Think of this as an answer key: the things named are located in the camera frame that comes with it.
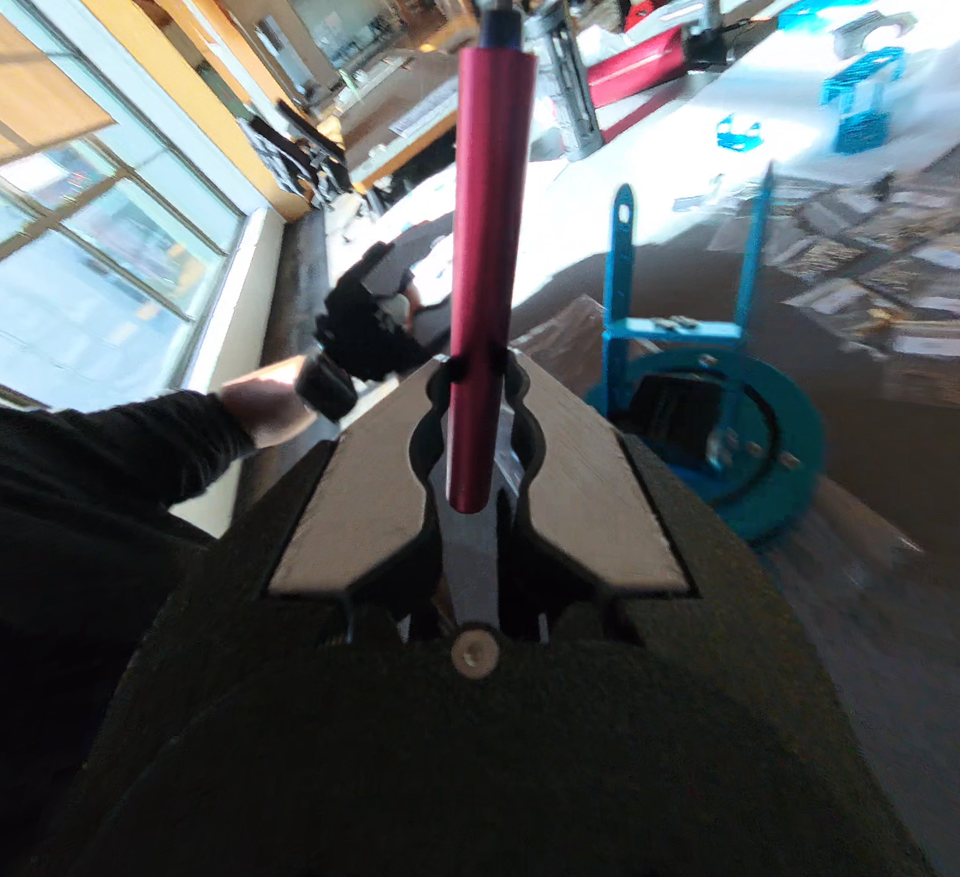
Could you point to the person's left forearm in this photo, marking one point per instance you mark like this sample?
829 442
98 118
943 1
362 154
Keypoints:
97 479

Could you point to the black office chairs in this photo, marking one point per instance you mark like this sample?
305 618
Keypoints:
300 157

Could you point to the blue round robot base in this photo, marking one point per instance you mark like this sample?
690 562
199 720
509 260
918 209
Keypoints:
780 442

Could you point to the clear plastic bag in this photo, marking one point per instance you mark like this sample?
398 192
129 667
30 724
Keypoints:
562 337

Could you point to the small blue metal part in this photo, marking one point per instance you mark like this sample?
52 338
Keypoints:
739 134

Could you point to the blue flat part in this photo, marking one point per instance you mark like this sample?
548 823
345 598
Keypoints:
825 3

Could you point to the blue perforated bracket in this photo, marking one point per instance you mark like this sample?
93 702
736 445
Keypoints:
862 104

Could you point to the grey curved metal part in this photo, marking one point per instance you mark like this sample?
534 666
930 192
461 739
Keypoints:
870 33

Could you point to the person's left hand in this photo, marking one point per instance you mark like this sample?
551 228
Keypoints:
262 401

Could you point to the large window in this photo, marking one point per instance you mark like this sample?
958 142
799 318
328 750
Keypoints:
112 232

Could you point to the black device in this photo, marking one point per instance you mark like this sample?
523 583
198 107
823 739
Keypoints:
701 41

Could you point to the pile of small hardware bags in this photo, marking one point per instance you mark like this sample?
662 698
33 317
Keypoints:
862 254

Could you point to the red cardboard tube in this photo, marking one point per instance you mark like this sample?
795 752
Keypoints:
637 63

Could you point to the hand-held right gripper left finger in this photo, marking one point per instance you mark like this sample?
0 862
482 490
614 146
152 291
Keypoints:
352 502

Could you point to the grey desk with orange edge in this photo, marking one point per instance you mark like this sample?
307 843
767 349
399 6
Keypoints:
660 164

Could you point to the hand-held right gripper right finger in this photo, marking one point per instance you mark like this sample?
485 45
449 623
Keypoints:
592 502

